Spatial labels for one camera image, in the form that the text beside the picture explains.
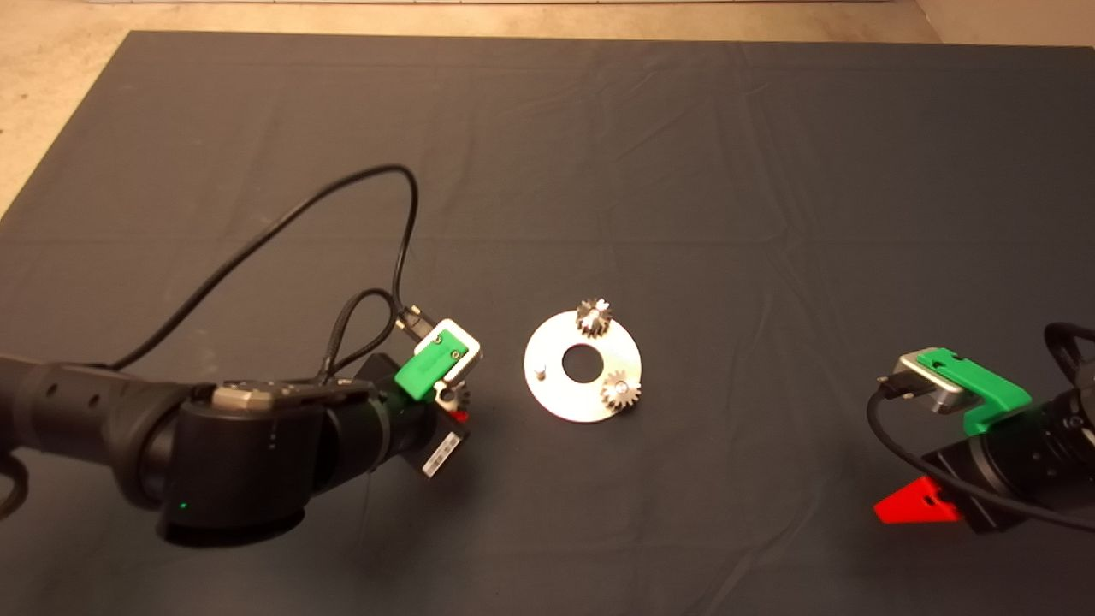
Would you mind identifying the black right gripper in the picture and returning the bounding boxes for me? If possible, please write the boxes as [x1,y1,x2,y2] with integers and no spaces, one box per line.
[873,389,1082,536]

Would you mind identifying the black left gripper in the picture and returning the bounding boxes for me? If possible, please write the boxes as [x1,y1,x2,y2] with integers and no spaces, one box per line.
[355,351,472,480]

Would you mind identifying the dark steel spur gear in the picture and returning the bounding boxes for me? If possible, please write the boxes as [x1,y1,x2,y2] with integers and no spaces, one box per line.
[599,370,642,413]
[575,297,613,340]

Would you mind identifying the round metal carrier plate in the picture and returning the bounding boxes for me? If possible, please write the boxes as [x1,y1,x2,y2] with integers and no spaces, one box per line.
[524,308,642,423]

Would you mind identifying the dark grey table cloth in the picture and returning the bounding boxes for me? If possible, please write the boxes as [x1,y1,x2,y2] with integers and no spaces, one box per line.
[0,32,1095,616]

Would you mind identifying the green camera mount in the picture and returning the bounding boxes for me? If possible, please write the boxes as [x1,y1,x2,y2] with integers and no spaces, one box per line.
[394,334,470,401]
[928,346,1033,435]

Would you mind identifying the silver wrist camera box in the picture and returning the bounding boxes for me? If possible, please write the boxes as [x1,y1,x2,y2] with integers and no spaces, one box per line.
[415,319,482,382]
[892,351,969,417]

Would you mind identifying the black braided cable loop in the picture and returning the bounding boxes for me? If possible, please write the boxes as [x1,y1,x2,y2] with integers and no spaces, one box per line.
[1044,322,1095,388]
[317,288,405,386]

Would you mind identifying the thick black braided hose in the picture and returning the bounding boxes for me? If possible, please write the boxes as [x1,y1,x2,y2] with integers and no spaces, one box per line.
[0,452,29,521]

